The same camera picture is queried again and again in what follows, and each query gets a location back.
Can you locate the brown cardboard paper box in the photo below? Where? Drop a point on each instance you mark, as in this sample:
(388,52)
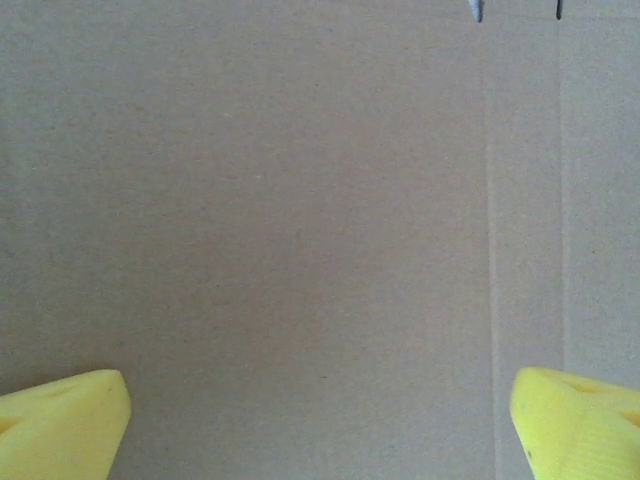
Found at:
(280,200)

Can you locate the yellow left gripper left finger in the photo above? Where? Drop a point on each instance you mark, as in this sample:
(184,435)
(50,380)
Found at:
(60,430)

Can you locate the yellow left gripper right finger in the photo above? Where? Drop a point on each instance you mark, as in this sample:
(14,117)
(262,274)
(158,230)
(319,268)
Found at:
(575,435)

